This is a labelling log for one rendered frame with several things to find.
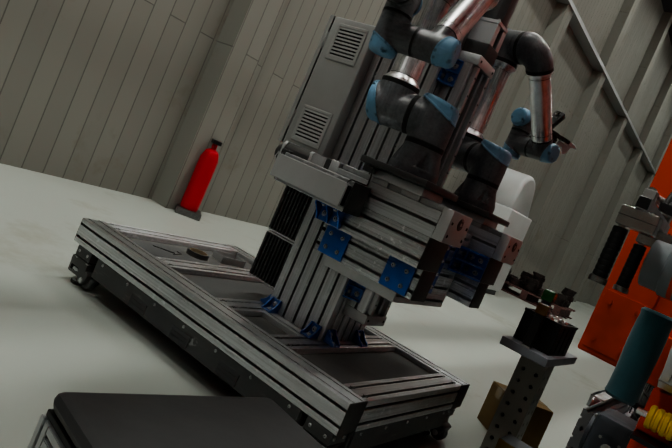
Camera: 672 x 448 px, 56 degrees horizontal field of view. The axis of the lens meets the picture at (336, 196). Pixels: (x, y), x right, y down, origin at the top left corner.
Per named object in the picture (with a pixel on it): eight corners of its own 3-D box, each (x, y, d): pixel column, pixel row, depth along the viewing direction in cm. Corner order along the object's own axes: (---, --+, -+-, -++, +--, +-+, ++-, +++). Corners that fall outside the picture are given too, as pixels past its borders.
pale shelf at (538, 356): (545, 367, 208) (548, 359, 208) (498, 343, 218) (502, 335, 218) (574, 364, 243) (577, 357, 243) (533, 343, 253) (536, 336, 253)
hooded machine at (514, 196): (453, 274, 906) (499, 168, 899) (499, 297, 865) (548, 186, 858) (429, 269, 837) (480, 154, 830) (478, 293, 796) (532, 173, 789)
